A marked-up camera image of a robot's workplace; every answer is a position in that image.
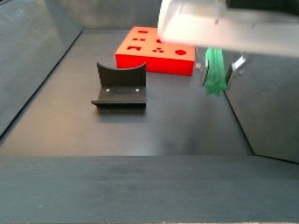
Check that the black curved fixture stand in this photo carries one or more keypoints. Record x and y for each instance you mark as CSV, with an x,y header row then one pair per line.
x,y
122,86

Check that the green star-profile rod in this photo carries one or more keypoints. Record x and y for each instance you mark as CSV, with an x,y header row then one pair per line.
x,y
215,80

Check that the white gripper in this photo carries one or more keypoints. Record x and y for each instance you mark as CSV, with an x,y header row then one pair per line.
x,y
207,23

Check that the red block with shaped holes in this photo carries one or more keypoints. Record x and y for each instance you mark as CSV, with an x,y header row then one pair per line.
x,y
143,48

